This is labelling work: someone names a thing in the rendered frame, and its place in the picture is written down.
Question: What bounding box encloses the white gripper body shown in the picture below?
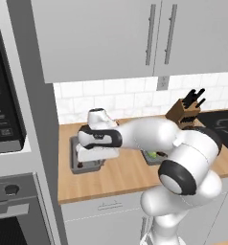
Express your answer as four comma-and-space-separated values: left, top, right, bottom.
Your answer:
75, 143, 121, 164

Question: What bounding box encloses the grey meat container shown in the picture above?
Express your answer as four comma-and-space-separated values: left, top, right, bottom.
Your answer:
69, 135, 107, 175

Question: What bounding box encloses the grey vegetable container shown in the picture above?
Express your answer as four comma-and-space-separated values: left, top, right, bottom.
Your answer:
141, 148, 169, 167

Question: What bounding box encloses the grey drawer front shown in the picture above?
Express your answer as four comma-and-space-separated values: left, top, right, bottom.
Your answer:
60, 190, 147, 223

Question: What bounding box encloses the grey base cupboard door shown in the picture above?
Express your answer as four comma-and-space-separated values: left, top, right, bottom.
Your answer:
62, 213, 153, 245

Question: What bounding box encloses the black oven knob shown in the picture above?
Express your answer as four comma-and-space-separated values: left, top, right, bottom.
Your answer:
4, 184, 21, 197

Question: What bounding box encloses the wooden knife block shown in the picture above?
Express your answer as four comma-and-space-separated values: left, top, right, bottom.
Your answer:
165, 88, 207, 129

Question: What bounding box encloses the grey oven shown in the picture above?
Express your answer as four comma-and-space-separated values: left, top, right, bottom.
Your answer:
0, 172, 61, 245

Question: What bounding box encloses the wide grey cupboard door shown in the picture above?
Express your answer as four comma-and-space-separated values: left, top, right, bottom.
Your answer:
31, 0, 162, 84

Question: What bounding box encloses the black microwave oven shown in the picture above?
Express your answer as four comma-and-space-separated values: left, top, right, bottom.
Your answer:
0, 0, 33, 155

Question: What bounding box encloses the black hob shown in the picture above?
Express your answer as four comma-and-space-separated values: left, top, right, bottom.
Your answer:
196, 108, 228, 158

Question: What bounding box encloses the grey base cupboard run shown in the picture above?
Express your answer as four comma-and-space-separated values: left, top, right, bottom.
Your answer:
179, 176, 228, 245

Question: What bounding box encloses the grey drawer handle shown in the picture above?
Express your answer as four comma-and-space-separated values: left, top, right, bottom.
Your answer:
97, 201, 124, 212

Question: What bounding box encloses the grey base cupboard handle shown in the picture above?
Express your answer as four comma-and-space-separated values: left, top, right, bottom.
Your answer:
139, 216, 148, 240

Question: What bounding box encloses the grey wall outlet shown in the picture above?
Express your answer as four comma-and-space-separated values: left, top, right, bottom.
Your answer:
156, 76, 170, 92

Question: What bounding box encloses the grey oven handle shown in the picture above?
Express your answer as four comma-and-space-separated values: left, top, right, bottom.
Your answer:
0, 203, 31, 221

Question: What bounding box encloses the grey cupboard door handle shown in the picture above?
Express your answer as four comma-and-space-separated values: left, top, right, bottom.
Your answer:
145, 3, 157, 67
164, 3, 178, 66

